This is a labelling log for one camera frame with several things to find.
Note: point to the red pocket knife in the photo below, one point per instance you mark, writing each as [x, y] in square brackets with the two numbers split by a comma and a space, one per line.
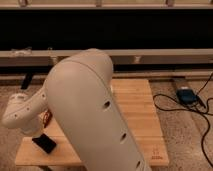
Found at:
[47, 118]

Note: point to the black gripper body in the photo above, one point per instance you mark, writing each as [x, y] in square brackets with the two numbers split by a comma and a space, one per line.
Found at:
[45, 143]

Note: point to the blue power adapter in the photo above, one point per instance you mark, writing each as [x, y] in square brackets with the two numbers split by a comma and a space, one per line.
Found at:
[186, 96]

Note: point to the wooden table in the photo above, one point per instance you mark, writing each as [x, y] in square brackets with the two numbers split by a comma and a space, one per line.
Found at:
[135, 101]

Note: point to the white wooden rail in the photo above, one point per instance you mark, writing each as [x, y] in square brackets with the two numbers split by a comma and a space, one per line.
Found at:
[135, 56]

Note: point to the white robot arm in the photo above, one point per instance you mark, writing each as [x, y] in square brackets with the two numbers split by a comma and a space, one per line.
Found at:
[77, 92]

